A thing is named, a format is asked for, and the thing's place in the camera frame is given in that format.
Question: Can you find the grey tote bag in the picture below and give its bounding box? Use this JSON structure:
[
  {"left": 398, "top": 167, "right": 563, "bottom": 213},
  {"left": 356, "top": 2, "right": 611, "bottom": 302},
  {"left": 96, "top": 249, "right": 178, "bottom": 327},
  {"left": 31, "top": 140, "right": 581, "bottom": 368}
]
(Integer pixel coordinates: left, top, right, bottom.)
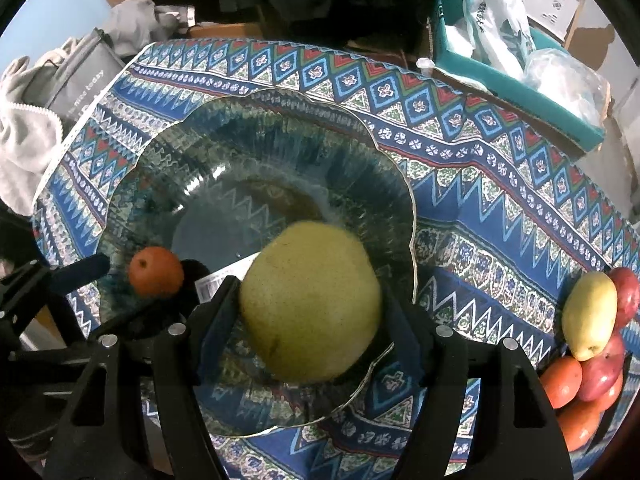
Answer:
[{"left": 22, "top": 27, "right": 126, "bottom": 121}]

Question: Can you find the large green pear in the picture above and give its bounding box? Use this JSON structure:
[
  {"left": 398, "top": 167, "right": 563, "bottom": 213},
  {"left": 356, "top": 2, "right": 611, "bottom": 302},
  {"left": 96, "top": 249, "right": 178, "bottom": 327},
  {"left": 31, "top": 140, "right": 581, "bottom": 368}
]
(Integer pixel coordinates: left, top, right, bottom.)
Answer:
[{"left": 239, "top": 221, "right": 385, "bottom": 385}]

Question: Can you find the teal cardboard box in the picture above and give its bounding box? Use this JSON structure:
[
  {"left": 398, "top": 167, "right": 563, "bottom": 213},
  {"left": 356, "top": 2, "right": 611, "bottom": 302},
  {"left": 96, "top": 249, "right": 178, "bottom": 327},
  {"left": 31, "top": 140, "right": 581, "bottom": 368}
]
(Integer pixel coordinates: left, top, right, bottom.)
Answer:
[{"left": 432, "top": 0, "right": 606, "bottom": 151}]

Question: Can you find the grey sweatshirt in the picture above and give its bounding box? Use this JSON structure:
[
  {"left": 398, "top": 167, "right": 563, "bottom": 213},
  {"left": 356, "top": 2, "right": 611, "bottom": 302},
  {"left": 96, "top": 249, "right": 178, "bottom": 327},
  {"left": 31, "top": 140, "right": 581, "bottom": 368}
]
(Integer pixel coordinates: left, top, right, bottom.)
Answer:
[{"left": 107, "top": 0, "right": 196, "bottom": 58}]

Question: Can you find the brown cardboard box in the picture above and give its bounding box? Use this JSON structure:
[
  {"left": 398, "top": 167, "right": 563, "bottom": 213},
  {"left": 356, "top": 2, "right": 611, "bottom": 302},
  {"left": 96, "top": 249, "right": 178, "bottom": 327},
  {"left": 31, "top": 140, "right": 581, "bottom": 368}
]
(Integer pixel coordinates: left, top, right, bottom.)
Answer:
[{"left": 187, "top": 21, "right": 263, "bottom": 41}]

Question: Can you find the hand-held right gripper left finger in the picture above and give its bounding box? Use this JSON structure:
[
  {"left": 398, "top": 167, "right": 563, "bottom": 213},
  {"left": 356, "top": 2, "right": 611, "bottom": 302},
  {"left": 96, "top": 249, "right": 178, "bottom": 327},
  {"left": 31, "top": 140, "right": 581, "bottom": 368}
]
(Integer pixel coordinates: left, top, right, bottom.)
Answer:
[{"left": 44, "top": 275, "right": 246, "bottom": 480}]

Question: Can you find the white patterned cardboard box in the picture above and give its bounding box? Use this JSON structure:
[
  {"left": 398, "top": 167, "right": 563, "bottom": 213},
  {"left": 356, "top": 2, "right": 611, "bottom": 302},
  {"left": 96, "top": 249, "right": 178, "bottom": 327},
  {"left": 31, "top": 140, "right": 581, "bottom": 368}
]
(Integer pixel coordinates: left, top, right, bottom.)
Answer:
[{"left": 515, "top": 0, "right": 588, "bottom": 46}]

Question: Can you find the light grey zip jacket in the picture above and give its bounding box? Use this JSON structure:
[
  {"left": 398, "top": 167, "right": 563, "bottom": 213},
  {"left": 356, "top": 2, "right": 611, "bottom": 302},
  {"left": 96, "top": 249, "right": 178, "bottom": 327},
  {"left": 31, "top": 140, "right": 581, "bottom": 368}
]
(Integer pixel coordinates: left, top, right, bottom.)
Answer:
[{"left": 0, "top": 50, "right": 66, "bottom": 216}]

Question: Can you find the small orange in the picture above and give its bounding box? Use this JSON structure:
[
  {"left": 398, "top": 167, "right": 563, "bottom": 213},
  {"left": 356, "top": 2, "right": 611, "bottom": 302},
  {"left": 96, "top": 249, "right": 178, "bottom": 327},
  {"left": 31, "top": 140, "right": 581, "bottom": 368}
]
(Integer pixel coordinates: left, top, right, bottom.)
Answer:
[{"left": 127, "top": 247, "right": 185, "bottom": 298}]

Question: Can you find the dark red fruit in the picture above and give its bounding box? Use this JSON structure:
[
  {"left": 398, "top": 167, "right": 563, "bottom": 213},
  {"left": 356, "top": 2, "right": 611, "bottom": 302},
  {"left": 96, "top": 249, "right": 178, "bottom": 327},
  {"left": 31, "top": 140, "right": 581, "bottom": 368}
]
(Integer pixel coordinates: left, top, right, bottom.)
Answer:
[{"left": 577, "top": 331, "right": 627, "bottom": 402}]

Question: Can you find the blue patterned tablecloth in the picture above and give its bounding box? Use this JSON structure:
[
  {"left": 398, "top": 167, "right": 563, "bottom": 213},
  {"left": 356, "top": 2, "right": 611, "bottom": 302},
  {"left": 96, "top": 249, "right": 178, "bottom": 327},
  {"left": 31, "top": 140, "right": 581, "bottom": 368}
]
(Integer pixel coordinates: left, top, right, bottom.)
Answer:
[{"left": 31, "top": 37, "right": 640, "bottom": 480}]

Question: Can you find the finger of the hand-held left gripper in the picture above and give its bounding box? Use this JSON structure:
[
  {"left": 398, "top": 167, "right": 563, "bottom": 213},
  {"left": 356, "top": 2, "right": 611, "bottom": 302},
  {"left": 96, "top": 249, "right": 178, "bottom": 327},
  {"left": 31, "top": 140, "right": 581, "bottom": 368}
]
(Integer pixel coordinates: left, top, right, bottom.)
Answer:
[
  {"left": 0, "top": 254, "right": 112, "bottom": 333},
  {"left": 92, "top": 259, "right": 211, "bottom": 341}
]

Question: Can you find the small yellow pear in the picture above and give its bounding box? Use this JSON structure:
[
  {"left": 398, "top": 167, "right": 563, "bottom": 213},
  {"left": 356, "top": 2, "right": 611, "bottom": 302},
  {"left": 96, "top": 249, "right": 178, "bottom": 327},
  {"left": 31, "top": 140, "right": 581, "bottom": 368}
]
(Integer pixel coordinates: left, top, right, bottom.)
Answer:
[{"left": 561, "top": 271, "right": 619, "bottom": 362}]

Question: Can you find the red apple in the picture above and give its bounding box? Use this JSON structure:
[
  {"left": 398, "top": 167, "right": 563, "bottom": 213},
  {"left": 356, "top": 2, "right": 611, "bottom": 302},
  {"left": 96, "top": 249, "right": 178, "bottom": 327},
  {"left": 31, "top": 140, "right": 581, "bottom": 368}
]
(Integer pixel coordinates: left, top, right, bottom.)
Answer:
[{"left": 607, "top": 266, "right": 640, "bottom": 332}]

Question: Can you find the scalloped glass plate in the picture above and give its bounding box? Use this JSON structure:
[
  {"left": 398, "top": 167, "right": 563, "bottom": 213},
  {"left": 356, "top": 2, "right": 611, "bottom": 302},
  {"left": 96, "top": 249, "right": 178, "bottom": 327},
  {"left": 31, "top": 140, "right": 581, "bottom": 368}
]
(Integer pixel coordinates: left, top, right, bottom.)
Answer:
[{"left": 97, "top": 89, "right": 418, "bottom": 437}]

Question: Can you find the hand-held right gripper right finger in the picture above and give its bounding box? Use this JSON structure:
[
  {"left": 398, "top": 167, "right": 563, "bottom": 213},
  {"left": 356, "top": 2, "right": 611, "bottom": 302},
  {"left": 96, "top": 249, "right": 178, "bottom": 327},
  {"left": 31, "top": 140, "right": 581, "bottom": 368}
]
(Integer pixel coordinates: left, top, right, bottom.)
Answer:
[{"left": 385, "top": 295, "right": 573, "bottom": 480}]

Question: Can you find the pink red fruit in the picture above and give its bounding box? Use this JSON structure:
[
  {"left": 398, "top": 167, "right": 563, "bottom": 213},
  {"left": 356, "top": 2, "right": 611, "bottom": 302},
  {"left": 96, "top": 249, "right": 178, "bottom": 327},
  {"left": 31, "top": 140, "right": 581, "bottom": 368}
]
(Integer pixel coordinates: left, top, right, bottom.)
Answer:
[{"left": 594, "top": 370, "right": 625, "bottom": 413}]

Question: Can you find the white printed plastic bag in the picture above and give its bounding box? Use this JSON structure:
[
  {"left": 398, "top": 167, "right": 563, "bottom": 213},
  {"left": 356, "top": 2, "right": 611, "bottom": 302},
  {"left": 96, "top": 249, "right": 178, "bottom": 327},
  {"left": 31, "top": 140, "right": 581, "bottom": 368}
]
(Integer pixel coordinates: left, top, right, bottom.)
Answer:
[{"left": 462, "top": 0, "right": 531, "bottom": 81}]

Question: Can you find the orange red fruit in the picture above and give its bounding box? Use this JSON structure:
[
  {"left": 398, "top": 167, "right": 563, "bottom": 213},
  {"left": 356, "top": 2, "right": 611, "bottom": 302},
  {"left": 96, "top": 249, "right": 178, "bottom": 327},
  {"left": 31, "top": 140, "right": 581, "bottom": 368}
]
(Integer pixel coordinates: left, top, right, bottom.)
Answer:
[{"left": 541, "top": 356, "right": 584, "bottom": 409}]

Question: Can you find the clear plastic bag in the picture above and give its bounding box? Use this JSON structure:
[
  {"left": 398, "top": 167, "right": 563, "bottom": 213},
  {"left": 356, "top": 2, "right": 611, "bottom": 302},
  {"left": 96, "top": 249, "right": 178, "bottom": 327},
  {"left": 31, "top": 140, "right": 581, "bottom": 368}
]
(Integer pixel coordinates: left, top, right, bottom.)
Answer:
[{"left": 522, "top": 49, "right": 613, "bottom": 128}]

